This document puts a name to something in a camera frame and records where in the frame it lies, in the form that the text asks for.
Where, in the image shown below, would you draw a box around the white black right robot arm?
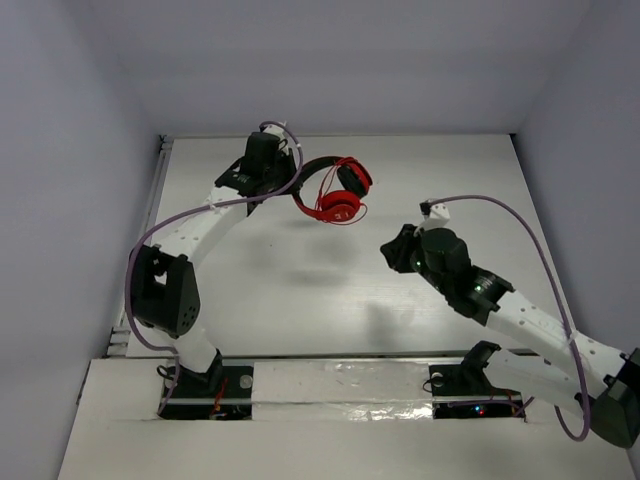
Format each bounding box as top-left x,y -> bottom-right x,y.
380,224 -> 639,449

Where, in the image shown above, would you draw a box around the thin red headphone cable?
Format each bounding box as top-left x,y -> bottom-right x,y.
314,156 -> 369,224

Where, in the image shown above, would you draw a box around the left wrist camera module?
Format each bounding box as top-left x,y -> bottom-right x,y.
260,123 -> 287,138

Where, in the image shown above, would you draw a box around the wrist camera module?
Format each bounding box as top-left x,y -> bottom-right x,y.
418,199 -> 450,231
260,123 -> 287,138

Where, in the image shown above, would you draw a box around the white foil-taped front board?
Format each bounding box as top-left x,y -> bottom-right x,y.
60,359 -> 633,479

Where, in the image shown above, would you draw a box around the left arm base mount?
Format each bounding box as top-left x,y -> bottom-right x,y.
160,364 -> 254,421

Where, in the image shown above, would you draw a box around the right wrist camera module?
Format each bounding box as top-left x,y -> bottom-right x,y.
418,199 -> 450,231

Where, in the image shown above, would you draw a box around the red black headphones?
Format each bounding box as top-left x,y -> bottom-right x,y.
291,156 -> 373,225

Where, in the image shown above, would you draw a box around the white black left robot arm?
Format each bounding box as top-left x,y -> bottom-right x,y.
125,122 -> 373,394

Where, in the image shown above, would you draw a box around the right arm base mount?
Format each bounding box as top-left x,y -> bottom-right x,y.
422,364 -> 527,420

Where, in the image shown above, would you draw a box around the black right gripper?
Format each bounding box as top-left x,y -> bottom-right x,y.
381,223 -> 450,295

